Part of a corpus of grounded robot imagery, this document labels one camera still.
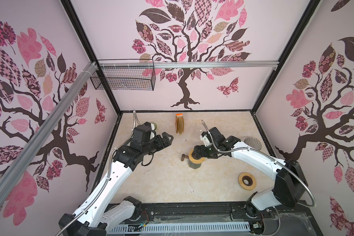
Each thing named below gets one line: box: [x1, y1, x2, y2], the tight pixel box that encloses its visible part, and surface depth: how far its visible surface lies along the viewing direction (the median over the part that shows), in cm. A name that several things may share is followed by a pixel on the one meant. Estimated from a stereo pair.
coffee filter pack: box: [175, 113, 185, 135], surface depth 106 cm
